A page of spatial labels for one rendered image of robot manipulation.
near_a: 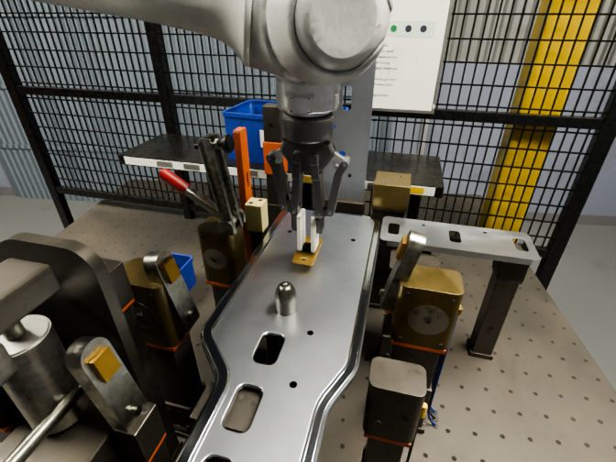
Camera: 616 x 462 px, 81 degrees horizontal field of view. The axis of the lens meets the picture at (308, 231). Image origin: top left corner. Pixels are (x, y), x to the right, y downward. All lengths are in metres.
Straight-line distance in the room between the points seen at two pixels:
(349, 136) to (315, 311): 0.42
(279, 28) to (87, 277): 0.30
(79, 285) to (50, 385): 0.11
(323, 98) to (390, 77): 0.58
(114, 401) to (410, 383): 0.34
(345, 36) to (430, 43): 0.77
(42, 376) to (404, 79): 0.96
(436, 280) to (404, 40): 0.67
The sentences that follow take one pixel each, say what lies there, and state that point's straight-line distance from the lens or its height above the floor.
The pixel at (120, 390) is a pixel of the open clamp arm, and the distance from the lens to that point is 0.47.
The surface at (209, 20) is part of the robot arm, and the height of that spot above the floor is 1.38.
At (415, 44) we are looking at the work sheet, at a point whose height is 1.31.
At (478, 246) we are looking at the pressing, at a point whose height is 1.00.
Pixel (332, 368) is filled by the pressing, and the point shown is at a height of 1.00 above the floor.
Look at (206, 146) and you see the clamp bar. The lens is 0.60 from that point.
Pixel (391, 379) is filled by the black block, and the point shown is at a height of 0.99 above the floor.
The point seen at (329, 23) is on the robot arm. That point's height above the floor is 1.38.
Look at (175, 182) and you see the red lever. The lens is 0.67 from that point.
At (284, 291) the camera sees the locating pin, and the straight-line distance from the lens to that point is 0.52.
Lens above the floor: 1.39
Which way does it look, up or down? 31 degrees down
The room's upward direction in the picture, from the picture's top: straight up
